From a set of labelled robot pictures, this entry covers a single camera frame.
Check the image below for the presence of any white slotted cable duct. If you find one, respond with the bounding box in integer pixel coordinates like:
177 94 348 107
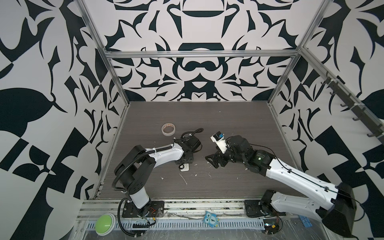
87 219 265 231

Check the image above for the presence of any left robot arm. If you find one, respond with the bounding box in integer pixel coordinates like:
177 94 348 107
112 136 202 212

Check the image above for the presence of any blue tape piece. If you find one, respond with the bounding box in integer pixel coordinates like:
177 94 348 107
299 215 313 228

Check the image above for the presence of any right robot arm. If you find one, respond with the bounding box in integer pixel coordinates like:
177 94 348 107
206 132 357 238

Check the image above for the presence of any small electronics board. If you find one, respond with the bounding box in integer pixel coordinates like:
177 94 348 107
262 219 282 235

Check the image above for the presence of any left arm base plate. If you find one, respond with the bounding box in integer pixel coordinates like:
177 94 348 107
122 201 165 218

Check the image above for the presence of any white masking tape roll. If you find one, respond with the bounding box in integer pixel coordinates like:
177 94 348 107
161 123 176 137

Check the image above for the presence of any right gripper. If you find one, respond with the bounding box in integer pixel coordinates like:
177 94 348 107
204 143 248 168

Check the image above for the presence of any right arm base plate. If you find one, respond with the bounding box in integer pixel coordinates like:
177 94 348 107
244 200 286 218

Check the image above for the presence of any green push button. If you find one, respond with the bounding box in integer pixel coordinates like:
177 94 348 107
95 213 117 236

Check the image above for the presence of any black corrugated cable conduit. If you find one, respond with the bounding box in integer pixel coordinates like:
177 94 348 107
111 143 175 238

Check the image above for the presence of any white remote control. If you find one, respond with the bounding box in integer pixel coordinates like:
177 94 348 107
179 164 190 172

